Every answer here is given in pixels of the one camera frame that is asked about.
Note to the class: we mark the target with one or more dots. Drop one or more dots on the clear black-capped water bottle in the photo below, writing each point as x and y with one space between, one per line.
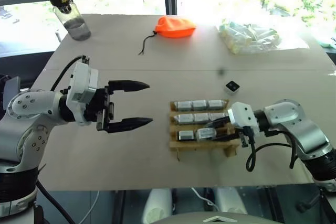
73 19

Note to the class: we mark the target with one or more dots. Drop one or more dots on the clear plastic bag of items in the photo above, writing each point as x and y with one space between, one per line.
249 37

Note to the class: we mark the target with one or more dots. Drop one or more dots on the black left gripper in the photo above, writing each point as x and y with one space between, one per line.
101 106

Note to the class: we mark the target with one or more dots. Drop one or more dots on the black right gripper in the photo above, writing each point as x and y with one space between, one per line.
228 121

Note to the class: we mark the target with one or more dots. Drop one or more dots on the white rounded robot leg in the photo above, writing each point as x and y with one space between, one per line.
157 204
229 200

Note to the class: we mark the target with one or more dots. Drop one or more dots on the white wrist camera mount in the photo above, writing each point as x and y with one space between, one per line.
80 82
242 116

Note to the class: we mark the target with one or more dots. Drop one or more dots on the wooden pallet tray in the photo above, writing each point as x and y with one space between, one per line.
199 146

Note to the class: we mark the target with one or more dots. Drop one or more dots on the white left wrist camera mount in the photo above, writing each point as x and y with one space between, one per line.
80 82

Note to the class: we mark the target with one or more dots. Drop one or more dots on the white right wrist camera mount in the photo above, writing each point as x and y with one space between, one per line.
242 116

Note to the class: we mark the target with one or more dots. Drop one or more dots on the grey flat panel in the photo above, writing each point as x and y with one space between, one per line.
11 90

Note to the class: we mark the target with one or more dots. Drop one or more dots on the dark rounded shape white chevron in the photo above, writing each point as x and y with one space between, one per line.
218 218

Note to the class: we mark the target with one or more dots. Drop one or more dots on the pale teal object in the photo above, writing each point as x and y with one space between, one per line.
328 41

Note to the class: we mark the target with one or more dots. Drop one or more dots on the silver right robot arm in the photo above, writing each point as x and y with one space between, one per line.
288 113

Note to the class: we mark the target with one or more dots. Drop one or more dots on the small black white cube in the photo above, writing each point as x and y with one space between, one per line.
232 86

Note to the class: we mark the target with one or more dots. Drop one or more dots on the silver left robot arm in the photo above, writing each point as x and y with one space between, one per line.
29 113

